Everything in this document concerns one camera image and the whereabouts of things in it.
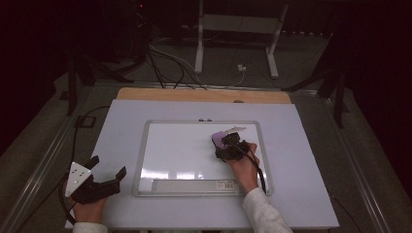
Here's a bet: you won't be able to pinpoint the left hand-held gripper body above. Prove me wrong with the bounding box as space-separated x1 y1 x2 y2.
64 161 121 206

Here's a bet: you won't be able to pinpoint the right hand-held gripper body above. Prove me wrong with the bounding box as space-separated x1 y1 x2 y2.
223 125 251 162

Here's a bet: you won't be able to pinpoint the black and purple whiteboard eraser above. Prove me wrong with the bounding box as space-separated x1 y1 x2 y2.
211 130 229 150

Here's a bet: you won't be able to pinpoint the silver framed whiteboard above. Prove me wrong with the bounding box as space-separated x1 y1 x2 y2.
131 119 275 198

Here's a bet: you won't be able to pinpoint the person's left hand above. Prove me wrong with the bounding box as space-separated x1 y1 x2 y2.
71 196 109 225

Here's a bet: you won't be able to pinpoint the person's right hand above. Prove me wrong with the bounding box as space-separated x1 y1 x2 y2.
225 143 260 195

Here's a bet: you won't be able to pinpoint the black square floor plate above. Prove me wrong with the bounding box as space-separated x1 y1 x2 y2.
75 115 97 129

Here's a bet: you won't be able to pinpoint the black tripod stand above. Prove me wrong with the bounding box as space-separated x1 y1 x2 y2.
281 62 349 129
66 52 134 117

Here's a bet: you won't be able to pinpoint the grey metal stand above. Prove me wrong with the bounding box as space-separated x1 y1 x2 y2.
193 0 290 80

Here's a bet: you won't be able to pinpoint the dark device with red light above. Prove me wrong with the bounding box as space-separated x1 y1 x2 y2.
106 0 154 62

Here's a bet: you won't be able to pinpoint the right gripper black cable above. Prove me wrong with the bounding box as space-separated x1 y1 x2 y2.
237 145 268 196

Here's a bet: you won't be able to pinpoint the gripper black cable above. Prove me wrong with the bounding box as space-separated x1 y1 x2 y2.
57 105 112 226
237 145 268 196

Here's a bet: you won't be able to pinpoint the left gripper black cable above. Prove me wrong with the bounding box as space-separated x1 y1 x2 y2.
57 105 112 226

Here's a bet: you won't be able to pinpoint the metal floor rail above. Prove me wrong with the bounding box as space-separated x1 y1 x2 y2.
0 106 86 233
319 93 395 233

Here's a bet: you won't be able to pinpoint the white plug with cable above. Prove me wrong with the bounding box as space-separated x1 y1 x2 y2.
226 63 248 88

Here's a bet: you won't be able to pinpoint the black floor cables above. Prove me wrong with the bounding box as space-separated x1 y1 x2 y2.
146 42 208 91

